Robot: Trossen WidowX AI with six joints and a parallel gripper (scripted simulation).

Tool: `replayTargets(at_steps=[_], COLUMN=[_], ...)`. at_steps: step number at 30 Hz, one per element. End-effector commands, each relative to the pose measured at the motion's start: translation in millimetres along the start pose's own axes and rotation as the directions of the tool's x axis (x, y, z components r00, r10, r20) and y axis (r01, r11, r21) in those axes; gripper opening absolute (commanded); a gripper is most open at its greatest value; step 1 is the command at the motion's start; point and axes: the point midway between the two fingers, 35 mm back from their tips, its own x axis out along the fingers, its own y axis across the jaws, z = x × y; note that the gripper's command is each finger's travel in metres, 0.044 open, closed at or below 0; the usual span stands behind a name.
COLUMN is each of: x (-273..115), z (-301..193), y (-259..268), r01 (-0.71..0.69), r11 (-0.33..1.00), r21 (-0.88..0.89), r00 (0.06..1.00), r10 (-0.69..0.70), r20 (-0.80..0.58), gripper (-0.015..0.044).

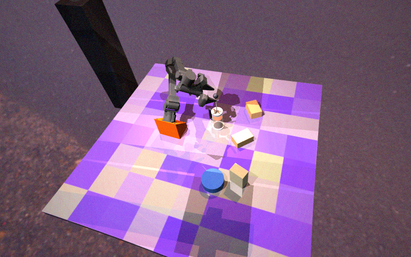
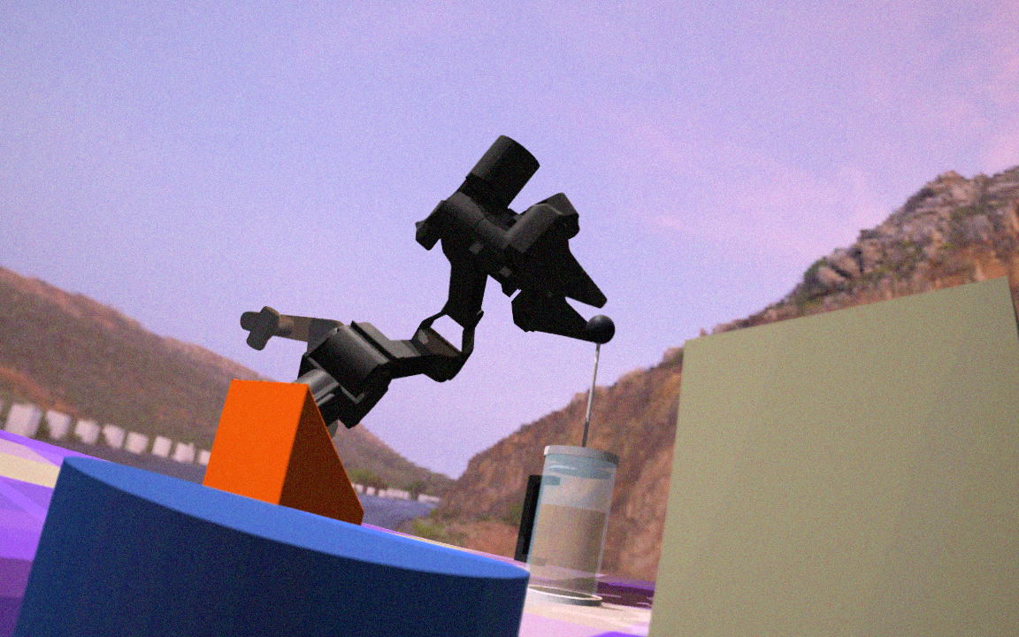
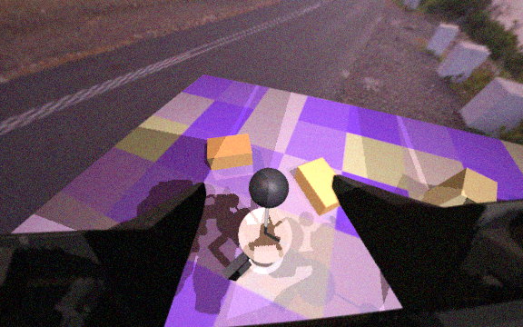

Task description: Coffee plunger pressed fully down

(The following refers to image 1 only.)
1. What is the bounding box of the glass coffee press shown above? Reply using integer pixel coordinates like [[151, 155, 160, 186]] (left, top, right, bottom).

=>
[[208, 94, 224, 131]]

